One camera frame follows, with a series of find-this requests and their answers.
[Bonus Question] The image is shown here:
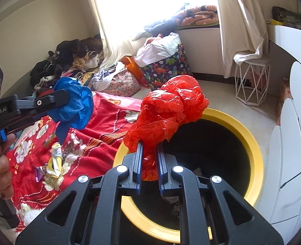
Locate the orange bag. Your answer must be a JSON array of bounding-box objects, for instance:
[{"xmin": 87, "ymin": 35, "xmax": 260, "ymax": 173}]
[{"xmin": 120, "ymin": 56, "xmax": 147, "ymax": 87}]

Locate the white plastic bag of laundry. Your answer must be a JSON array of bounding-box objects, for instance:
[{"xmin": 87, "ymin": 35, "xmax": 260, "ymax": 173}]
[{"xmin": 134, "ymin": 32, "xmax": 182, "ymax": 68}]

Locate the blue plastic bag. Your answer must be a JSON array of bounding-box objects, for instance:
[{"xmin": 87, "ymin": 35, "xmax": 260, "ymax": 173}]
[{"xmin": 48, "ymin": 77, "xmax": 94, "ymax": 146}]

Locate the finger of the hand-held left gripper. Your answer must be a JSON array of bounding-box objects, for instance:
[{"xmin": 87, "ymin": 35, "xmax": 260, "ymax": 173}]
[
  {"xmin": 15, "ymin": 89, "xmax": 71, "ymax": 115},
  {"xmin": 4, "ymin": 112, "xmax": 59, "ymax": 134}
]

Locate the dinosaur print fabric basket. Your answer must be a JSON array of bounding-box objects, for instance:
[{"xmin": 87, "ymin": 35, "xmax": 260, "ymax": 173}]
[{"xmin": 142, "ymin": 45, "xmax": 193, "ymax": 88}]

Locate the yellow rimmed black bin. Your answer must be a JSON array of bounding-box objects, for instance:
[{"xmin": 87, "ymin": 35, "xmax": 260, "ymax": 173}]
[{"xmin": 113, "ymin": 107, "xmax": 265, "ymax": 244}]

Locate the white wire side table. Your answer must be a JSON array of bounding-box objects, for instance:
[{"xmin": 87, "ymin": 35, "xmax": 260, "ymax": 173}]
[{"xmin": 234, "ymin": 52, "xmax": 271, "ymax": 106}]

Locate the black cable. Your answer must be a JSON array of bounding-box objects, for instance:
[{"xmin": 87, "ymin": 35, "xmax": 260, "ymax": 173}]
[{"xmin": 280, "ymin": 156, "xmax": 301, "ymax": 190}]

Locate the black handbag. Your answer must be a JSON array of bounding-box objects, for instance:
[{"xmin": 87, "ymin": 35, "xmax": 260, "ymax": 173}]
[{"xmin": 272, "ymin": 6, "xmax": 301, "ymax": 33}]

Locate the pink floral cushion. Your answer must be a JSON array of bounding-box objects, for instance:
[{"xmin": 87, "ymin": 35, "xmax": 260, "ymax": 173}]
[{"xmin": 103, "ymin": 70, "xmax": 142, "ymax": 97}]

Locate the dark jacket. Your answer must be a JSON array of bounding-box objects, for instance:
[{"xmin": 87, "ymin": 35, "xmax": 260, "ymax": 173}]
[{"xmin": 143, "ymin": 20, "xmax": 178, "ymax": 37}]

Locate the silver yellow snack wrapper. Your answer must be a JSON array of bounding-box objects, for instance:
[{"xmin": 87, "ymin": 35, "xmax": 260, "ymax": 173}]
[{"xmin": 44, "ymin": 143, "xmax": 64, "ymax": 179}]

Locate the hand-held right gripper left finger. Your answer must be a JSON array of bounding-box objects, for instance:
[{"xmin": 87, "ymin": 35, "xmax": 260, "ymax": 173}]
[{"xmin": 15, "ymin": 140, "xmax": 144, "ymax": 245}]

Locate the cream curtain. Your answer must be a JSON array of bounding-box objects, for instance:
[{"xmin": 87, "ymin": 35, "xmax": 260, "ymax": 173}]
[
  {"xmin": 212, "ymin": 0, "xmax": 268, "ymax": 78},
  {"xmin": 88, "ymin": 0, "xmax": 151, "ymax": 67}
]

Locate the orange patterned quilt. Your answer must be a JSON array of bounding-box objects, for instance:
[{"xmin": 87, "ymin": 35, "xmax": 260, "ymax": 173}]
[{"xmin": 173, "ymin": 4, "xmax": 219, "ymax": 26}]

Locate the red floral blanket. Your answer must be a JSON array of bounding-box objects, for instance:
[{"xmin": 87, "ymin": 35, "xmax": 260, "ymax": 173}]
[{"xmin": 6, "ymin": 92, "xmax": 146, "ymax": 225}]

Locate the white drawer cabinet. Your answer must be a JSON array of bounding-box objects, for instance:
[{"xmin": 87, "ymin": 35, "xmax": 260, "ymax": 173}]
[{"xmin": 258, "ymin": 61, "xmax": 301, "ymax": 225}]

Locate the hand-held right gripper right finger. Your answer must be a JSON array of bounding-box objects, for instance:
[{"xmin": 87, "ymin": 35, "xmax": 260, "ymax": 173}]
[{"xmin": 157, "ymin": 143, "xmax": 284, "ymax": 245}]

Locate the white vanity desk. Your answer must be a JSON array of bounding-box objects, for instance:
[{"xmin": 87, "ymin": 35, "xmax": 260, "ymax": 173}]
[{"xmin": 267, "ymin": 23, "xmax": 301, "ymax": 100}]

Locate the white lavender clothes heap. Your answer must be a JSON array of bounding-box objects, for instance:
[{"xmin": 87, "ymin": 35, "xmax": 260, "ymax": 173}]
[{"xmin": 88, "ymin": 62, "xmax": 127, "ymax": 90}]

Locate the pile of dark clothes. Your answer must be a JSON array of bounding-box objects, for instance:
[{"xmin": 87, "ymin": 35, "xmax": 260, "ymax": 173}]
[{"xmin": 29, "ymin": 38, "xmax": 105, "ymax": 92}]

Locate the red plastic bag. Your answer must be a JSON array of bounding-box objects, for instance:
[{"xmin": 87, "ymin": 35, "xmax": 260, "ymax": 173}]
[{"xmin": 123, "ymin": 75, "xmax": 209, "ymax": 182}]

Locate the person's left hand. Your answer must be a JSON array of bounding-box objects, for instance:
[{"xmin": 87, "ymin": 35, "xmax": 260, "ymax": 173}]
[{"xmin": 0, "ymin": 133, "xmax": 17, "ymax": 216}]

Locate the purple snack wrapper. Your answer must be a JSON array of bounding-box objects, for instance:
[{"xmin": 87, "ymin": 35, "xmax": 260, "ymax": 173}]
[{"xmin": 34, "ymin": 166, "xmax": 49, "ymax": 182}]

